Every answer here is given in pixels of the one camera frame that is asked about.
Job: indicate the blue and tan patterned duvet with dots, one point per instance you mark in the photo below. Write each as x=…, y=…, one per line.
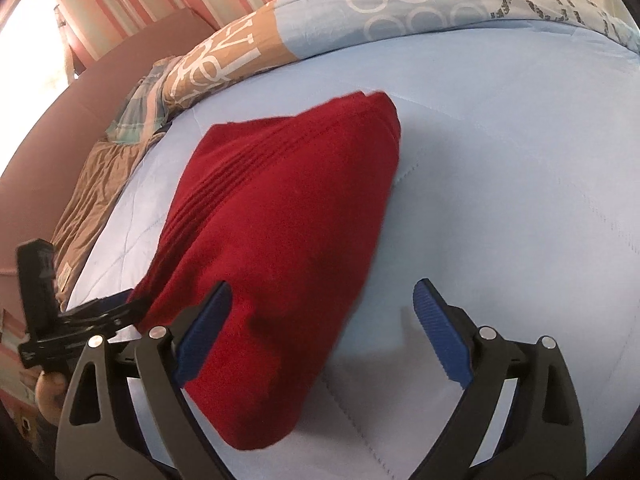
x=400, y=10

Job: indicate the brown headboard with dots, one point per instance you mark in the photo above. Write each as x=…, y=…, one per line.
x=75, y=110

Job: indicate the red knit sweater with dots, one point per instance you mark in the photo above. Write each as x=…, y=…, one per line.
x=280, y=210

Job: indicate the brown pillow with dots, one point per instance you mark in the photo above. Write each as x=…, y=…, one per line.
x=90, y=200

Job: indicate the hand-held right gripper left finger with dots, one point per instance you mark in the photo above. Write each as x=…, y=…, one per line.
x=200, y=335

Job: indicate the person's left hand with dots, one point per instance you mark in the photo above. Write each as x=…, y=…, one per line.
x=52, y=392

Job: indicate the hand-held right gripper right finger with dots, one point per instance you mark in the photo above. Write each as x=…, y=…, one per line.
x=445, y=335

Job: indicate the plaid pillow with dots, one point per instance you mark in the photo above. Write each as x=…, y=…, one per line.
x=140, y=110

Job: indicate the light blue bed sheet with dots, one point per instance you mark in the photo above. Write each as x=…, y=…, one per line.
x=500, y=185

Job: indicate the bright window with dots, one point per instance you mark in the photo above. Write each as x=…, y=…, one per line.
x=30, y=35

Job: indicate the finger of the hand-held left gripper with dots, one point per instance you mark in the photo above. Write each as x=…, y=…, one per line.
x=127, y=310

